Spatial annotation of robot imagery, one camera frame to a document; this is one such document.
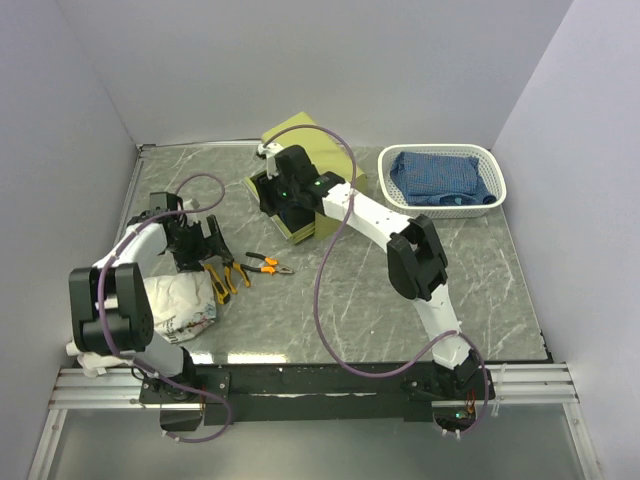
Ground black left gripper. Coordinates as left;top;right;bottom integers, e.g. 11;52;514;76
168;215;231;273

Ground green metal drawer cabinet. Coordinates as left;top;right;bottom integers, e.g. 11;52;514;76
243;112;368;244

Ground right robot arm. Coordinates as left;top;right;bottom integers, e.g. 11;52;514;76
253;143;490;399

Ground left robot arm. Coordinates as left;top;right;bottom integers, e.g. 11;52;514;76
67;192;228;402

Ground yellow black pliers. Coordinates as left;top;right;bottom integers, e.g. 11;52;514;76
222;259;253;295

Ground yellow utility knife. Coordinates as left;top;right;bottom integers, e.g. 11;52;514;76
203;264;231;305

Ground orange black pliers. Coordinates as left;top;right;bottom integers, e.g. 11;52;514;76
241;251;295;275

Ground white cloth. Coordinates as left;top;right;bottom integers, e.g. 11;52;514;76
65;264;217;378

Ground blue checkered cloth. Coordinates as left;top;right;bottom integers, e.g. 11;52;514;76
390;151;496;207

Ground white plastic basket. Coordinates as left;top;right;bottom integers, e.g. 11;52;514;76
378;144;507;219

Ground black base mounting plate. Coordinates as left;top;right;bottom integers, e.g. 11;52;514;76
131;360;496;433

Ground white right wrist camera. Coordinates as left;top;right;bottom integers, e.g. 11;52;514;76
256;142;284;179

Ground aluminium frame rail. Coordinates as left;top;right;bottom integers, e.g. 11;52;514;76
49;362;578;410

